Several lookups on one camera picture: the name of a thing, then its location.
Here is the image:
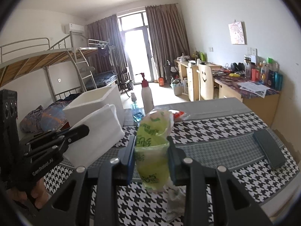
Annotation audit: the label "clear water bottle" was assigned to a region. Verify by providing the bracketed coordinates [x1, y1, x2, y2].
[244, 55, 252, 77]

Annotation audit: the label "wooden desk with patterned cover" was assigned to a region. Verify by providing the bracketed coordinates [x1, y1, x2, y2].
[213, 71, 280, 128]

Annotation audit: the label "metal bed ladder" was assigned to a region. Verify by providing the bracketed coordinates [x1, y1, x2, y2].
[71, 48, 97, 92]

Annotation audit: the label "printed papers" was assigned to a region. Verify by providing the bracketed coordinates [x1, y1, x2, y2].
[237, 81, 271, 98]

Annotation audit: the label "blue checked bedding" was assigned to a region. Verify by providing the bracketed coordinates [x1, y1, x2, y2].
[93, 71, 118, 87]

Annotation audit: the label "dark grey case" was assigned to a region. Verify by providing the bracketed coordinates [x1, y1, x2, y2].
[253, 129, 287, 170]

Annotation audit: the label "dark hanging clothes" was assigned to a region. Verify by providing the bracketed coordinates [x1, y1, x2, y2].
[97, 45, 111, 57]

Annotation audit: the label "black headphones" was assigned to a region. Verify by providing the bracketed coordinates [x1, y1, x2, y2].
[230, 62, 245, 72]

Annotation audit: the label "black folding chair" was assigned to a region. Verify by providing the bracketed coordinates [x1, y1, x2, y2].
[118, 67, 133, 97]

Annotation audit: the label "plain wooden desk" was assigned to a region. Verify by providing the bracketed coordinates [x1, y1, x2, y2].
[174, 60, 223, 102]

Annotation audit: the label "red snack packet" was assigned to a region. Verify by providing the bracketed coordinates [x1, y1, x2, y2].
[168, 109, 186, 120]

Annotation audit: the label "wooden chair with smiley face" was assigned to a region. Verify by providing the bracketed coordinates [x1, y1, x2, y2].
[198, 63, 215, 102]

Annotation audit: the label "yellow green plastic bag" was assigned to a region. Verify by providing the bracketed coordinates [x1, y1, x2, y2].
[135, 108, 174, 192]

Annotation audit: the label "glass balcony door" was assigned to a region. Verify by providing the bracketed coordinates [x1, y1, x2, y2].
[118, 11, 156, 83]

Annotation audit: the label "blue liquid bottle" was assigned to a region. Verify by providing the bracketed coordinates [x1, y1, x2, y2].
[130, 92, 144, 123]

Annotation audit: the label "cartoon wall picture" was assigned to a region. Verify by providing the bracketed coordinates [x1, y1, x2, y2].
[228, 21, 247, 45]

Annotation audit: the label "white foam box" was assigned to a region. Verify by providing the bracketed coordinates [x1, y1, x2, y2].
[62, 84, 125, 128]

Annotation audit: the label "white spray bottle red pump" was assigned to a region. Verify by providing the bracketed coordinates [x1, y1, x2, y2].
[135, 73, 154, 113]

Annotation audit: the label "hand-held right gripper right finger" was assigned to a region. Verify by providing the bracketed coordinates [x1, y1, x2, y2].
[166, 136, 271, 226]

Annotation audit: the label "houndstooth tablecloth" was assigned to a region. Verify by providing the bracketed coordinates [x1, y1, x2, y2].
[42, 96, 301, 226]

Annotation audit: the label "teal bottle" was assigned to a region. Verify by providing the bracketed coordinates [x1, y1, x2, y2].
[274, 73, 283, 91]

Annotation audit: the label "person's left hand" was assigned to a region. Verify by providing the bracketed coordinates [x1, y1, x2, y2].
[11, 178, 50, 211]

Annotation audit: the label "filled waste bucket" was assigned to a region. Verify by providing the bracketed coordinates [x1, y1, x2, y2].
[171, 80, 184, 96]

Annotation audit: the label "metal bunk bed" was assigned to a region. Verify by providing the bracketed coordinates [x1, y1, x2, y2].
[0, 34, 94, 132]
[79, 39, 118, 92]

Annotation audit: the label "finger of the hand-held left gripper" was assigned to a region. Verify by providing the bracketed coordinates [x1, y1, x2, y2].
[25, 125, 90, 157]

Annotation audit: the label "blue patterned quilt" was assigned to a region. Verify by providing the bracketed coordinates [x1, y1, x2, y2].
[20, 102, 68, 133]

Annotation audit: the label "white air conditioner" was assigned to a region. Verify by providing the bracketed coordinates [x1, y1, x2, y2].
[64, 23, 84, 34]

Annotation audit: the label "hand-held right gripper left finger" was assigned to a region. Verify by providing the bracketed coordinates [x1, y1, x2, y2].
[41, 135, 137, 226]

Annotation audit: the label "brown curtain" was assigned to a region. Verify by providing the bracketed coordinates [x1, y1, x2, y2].
[86, 14, 120, 85]
[145, 3, 190, 83]

